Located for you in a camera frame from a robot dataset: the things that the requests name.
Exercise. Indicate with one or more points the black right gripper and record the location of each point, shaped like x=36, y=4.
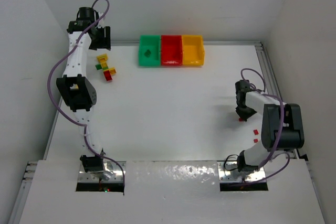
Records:
x=243, y=112

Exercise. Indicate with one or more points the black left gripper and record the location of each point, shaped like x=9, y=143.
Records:
x=104, y=38

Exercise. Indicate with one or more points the green lego brick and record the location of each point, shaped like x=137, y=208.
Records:
x=147, y=53

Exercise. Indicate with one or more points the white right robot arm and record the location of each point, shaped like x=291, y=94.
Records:
x=281, y=128

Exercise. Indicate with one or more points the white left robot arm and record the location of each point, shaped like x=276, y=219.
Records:
x=82, y=100

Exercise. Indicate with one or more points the stacked lego brick tower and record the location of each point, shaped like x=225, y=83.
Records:
x=102, y=64

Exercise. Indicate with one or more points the green plastic bin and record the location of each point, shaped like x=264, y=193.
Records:
x=152, y=43

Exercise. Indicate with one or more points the yellow plastic bin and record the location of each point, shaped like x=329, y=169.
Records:
x=193, y=50

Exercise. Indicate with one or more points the red plastic bin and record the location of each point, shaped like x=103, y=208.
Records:
x=171, y=50

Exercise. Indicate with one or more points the aluminium frame rail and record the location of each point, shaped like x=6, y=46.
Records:
x=267, y=70

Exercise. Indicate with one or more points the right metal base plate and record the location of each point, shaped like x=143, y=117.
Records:
x=228, y=173

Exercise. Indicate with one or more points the metal base plate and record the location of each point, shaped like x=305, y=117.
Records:
x=228, y=173
x=111, y=173

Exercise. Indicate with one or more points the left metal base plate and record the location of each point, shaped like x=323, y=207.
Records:
x=111, y=173

